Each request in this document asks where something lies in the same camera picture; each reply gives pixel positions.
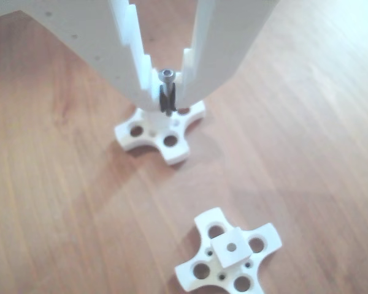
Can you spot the small metal screw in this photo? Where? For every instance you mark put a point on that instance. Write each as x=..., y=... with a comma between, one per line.
x=167, y=75

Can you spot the white cross-base post stand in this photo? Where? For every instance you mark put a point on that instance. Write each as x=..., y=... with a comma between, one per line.
x=227, y=257
x=178, y=154

